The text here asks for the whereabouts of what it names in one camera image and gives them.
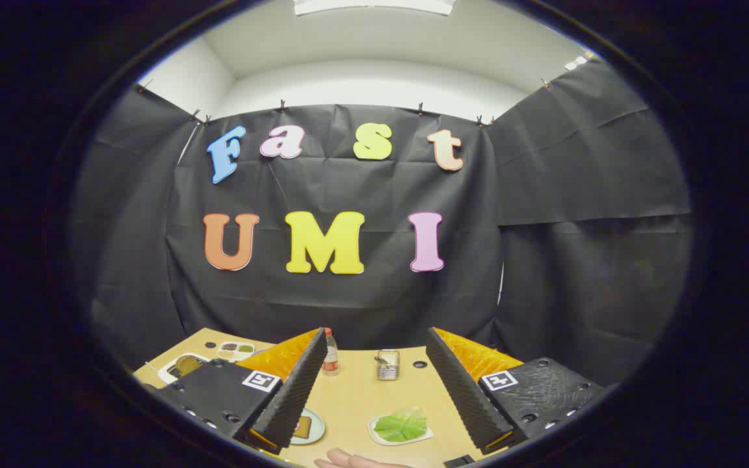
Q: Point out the white compartment seasoning tray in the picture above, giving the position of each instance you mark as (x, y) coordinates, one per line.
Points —
(235, 351)

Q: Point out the white toaster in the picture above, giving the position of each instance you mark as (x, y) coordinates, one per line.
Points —
(165, 374)

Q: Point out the clear plastic bottle red cap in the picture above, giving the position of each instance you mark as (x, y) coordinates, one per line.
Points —
(330, 361)

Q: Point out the black backdrop cloth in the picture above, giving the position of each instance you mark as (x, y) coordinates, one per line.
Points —
(348, 305)

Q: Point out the white square plate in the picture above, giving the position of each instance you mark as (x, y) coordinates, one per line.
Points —
(374, 431)

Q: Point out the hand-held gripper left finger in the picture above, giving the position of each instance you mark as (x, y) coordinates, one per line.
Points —
(296, 396)

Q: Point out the long ceiling light panel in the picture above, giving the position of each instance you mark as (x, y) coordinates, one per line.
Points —
(374, 5)

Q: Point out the green lettuce leaf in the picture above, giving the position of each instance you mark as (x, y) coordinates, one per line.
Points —
(402, 426)

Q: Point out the small ceiling light panel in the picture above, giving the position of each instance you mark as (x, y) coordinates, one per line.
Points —
(577, 63)

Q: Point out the golden toast slice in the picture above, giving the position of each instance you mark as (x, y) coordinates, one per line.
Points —
(303, 427)

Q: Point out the light green round plate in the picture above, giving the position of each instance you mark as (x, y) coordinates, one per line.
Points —
(318, 429)

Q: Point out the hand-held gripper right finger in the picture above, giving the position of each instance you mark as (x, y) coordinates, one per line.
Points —
(462, 390)

